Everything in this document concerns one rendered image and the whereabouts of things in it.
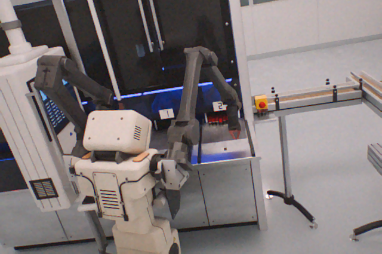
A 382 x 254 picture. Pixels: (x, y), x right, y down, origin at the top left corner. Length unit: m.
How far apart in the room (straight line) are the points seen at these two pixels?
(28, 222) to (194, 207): 1.26
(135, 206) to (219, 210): 1.26
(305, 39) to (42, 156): 5.81
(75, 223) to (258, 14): 5.07
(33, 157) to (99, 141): 0.60
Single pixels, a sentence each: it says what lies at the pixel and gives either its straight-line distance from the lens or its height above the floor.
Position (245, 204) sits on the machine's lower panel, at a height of 0.25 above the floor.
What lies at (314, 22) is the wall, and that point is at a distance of 6.78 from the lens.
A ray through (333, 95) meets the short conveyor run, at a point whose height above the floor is 0.93.
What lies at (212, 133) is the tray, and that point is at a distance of 1.95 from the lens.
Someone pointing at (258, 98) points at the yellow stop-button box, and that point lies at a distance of 1.97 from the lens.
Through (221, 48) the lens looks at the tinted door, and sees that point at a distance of 1.87.
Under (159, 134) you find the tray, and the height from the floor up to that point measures 0.88.
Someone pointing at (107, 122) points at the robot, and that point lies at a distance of 1.17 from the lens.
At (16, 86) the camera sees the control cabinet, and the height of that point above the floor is 1.48.
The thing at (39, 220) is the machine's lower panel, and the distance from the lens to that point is 2.79.
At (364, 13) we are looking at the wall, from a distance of 7.08.
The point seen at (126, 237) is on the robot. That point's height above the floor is 0.87.
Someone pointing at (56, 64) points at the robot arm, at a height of 1.59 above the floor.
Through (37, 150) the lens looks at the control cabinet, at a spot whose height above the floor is 1.16.
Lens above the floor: 1.78
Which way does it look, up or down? 22 degrees down
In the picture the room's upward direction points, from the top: 11 degrees counter-clockwise
